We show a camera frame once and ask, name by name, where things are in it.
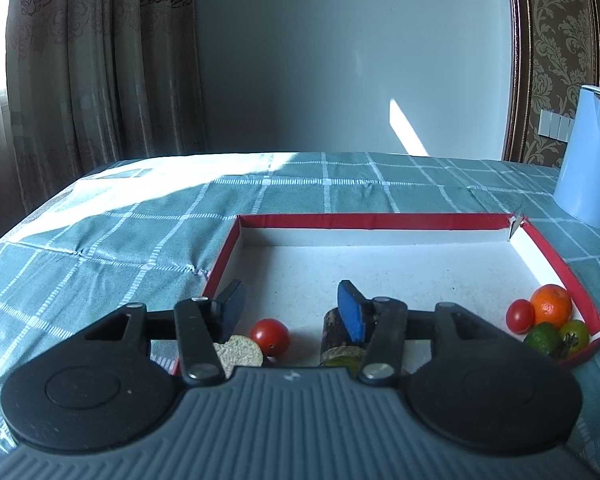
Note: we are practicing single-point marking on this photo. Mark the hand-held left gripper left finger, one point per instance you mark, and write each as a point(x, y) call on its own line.
point(232, 310)

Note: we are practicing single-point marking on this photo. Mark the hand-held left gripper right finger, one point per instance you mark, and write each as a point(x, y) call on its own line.
point(351, 312)

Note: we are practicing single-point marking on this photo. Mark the sugarcane piece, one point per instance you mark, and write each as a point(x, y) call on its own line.
point(332, 336)
point(242, 353)

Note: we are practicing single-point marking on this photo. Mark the red tomato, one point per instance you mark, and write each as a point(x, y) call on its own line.
point(520, 316)
point(271, 336)

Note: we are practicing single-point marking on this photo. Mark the red cardboard box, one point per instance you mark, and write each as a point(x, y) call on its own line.
point(380, 270)

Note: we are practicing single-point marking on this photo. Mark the green lime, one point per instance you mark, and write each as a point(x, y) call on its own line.
point(541, 341)

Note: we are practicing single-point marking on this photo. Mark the orange mandarin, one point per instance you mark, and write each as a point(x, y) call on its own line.
point(551, 305)

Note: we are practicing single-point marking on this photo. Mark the small green tomato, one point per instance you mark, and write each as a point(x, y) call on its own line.
point(576, 335)

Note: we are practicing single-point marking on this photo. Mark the teal checked tablecloth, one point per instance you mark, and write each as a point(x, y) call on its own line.
point(130, 240)

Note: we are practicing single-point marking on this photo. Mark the blue kettle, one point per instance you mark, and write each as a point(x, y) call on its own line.
point(590, 160)

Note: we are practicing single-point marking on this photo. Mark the patterned brown curtain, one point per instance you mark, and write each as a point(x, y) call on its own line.
point(100, 60)

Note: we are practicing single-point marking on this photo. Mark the white light switch panel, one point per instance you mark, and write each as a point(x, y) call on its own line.
point(555, 125)

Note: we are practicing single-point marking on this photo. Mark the dark wooden wall moulding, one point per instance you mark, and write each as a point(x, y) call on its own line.
point(519, 60)

